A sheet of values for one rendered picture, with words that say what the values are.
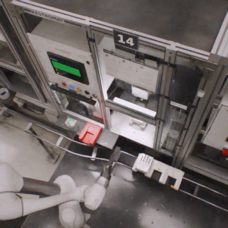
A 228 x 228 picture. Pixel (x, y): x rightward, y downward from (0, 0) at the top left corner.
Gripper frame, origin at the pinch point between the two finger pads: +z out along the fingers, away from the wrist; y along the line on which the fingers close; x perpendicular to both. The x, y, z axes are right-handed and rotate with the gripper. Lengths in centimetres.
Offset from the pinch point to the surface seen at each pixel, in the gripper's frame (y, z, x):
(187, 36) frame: 89, 33, -24
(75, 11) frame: 89, 29, 31
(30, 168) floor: -112, -23, 107
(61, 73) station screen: 46, 18, 44
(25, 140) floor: -112, 5, 132
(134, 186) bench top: -44.1, -6.3, -15.7
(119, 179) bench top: -44.2, -6.1, -2.2
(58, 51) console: 65, 20, 42
